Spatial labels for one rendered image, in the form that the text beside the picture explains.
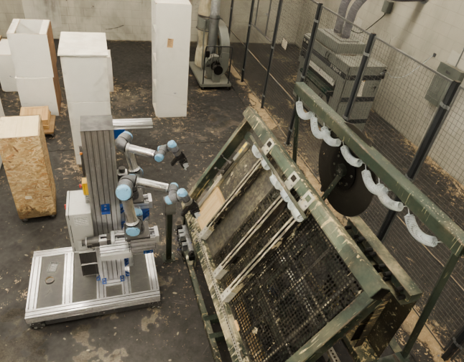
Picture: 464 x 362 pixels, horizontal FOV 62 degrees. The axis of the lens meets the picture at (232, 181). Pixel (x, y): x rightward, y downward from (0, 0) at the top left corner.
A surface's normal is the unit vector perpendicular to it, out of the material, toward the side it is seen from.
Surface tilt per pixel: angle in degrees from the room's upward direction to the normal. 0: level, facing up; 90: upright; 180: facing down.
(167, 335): 0
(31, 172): 90
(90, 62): 90
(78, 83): 90
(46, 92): 90
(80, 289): 0
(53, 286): 0
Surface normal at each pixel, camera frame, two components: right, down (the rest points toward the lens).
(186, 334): 0.11, -0.79
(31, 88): 0.28, 0.61
